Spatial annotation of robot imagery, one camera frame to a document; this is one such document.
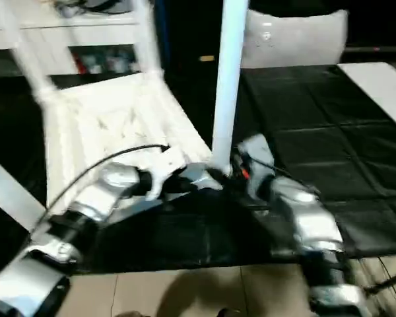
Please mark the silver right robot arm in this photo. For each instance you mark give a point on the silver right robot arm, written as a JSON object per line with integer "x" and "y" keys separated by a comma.
{"x": 310, "y": 218}

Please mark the black mat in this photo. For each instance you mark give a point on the black mat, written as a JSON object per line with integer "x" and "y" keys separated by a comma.
{"x": 316, "y": 132}

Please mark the black cabinet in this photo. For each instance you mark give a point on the black cabinet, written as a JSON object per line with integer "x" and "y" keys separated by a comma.
{"x": 191, "y": 33}

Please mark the small gold label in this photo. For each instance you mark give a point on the small gold label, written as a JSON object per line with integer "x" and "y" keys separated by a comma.
{"x": 207, "y": 58}

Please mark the white flat board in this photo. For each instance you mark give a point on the white flat board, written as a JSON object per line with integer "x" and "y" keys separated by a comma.
{"x": 379, "y": 89}

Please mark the black pole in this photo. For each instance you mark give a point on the black pole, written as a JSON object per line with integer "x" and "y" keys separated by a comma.
{"x": 389, "y": 282}

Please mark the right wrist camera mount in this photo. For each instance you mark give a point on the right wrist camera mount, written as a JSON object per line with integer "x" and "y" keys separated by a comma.
{"x": 257, "y": 148}

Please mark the dark clutter pile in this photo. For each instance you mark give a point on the dark clutter pile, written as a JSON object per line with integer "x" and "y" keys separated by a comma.
{"x": 67, "y": 8}

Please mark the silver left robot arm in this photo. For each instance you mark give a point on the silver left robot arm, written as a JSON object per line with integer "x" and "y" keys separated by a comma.
{"x": 95, "y": 195}

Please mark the dark bag on cabinet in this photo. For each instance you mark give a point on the dark bag on cabinet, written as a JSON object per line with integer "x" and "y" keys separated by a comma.
{"x": 109, "y": 5}

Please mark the grey cushion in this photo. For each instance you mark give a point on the grey cushion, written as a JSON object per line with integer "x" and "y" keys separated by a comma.
{"x": 293, "y": 36}

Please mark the white plastic table leg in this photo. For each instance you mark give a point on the white plastic table leg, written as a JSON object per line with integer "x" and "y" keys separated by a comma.
{"x": 229, "y": 82}
{"x": 145, "y": 39}
{"x": 29, "y": 66}
{"x": 10, "y": 188}

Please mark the dark robot left foot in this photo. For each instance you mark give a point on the dark robot left foot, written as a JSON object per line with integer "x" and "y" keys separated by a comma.
{"x": 135, "y": 313}

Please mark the white cabinet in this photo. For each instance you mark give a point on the white cabinet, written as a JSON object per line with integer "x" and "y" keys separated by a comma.
{"x": 85, "y": 33}

